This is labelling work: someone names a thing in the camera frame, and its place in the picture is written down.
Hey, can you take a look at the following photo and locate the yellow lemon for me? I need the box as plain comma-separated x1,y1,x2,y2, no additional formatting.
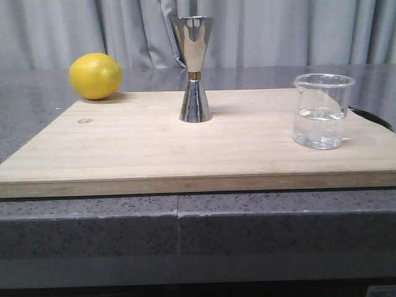
69,53,123,100

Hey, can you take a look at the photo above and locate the black object behind board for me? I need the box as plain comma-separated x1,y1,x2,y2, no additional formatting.
349,106,394,132

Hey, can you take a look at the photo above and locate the label at bottom corner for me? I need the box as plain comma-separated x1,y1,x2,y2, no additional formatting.
366,285,396,297

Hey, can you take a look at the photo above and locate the silver double-cone jigger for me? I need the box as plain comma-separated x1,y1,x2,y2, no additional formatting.
172,16,213,123

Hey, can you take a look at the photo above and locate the light wooden cutting board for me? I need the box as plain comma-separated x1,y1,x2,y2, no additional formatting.
1,88,395,198

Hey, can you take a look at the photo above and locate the clear glass beaker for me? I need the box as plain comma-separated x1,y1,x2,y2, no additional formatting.
293,73,355,150

